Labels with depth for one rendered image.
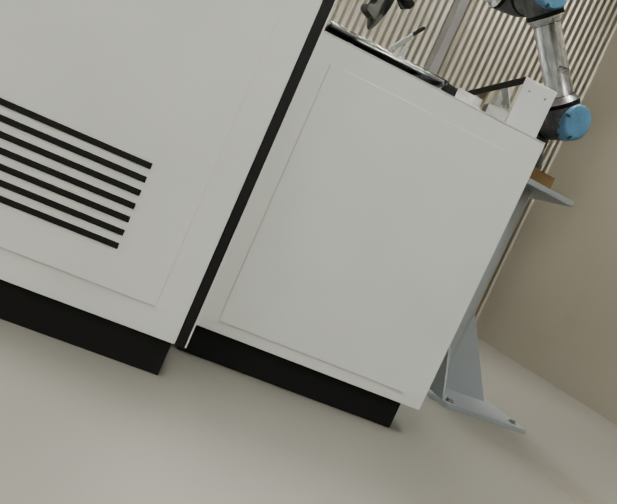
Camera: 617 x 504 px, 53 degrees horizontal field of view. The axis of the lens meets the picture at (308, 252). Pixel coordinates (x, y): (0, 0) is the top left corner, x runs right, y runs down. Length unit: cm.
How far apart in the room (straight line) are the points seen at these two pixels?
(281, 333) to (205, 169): 48
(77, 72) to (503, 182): 99
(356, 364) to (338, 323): 12
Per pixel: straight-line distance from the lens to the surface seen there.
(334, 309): 150
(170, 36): 124
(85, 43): 126
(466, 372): 245
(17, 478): 89
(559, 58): 222
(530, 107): 169
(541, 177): 232
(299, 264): 146
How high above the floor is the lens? 47
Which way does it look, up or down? 5 degrees down
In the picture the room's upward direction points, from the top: 24 degrees clockwise
